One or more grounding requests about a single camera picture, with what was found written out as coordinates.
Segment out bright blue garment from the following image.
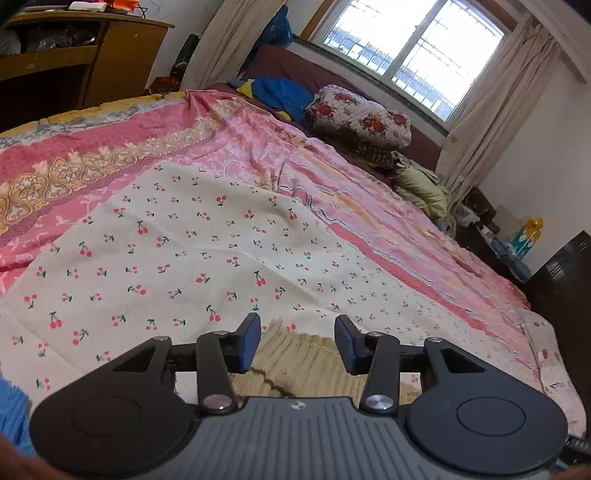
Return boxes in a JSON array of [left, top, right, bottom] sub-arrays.
[[228, 76, 315, 123]]

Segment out dark green bag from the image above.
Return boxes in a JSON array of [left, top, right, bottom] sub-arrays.
[[172, 33, 200, 77]]

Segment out blue hanging bag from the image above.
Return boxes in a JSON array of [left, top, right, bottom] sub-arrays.
[[261, 4, 296, 47]]

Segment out white cherry print pillow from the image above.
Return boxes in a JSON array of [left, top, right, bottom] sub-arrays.
[[519, 307, 587, 437]]

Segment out light blue knit cardigan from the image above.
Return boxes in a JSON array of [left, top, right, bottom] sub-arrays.
[[0, 376, 36, 457]]

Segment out dark wooden nightstand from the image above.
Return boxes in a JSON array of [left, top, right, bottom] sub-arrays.
[[455, 185, 532, 282]]

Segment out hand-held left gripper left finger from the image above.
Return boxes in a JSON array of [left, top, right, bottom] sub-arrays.
[[104, 313, 262, 415]]

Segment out blue cloth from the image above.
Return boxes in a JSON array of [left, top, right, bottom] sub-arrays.
[[492, 237, 532, 280]]

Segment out beige striped knit sweater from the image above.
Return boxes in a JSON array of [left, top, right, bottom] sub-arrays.
[[231, 320, 423, 400]]

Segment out beige curtain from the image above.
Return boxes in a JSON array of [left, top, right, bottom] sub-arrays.
[[182, 0, 287, 91], [436, 14, 561, 217]]

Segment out wooden desk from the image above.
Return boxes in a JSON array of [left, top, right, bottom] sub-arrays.
[[0, 9, 175, 133]]

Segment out window with metal bars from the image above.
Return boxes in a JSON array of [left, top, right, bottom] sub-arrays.
[[307, 0, 513, 123]]

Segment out pink patterned blanket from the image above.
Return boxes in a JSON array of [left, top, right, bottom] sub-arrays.
[[0, 88, 532, 315]]

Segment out maroon bed cover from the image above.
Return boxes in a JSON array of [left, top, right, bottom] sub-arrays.
[[203, 44, 444, 172]]

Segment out dark brown wooden headboard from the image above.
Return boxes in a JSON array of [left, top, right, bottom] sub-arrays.
[[524, 231, 591, 439]]

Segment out grey plastic bags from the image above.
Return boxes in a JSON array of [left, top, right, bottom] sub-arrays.
[[0, 23, 100, 54]]

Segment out brown patterned blanket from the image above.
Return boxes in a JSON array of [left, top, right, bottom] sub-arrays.
[[352, 138, 399, 171]]

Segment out red floral pillow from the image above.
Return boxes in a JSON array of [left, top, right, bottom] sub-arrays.
[[305, 84, 413, 149]]

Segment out olive green pillow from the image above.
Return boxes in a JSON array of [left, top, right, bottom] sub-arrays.
[[392, 150, 451, 217]]

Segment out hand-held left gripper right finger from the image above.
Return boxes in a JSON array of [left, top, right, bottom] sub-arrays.
[[335, 315, 497, 415]]

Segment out cherry print bed sheet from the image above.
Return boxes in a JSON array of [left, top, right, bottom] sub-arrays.
[[0, 159, 546, 416]]

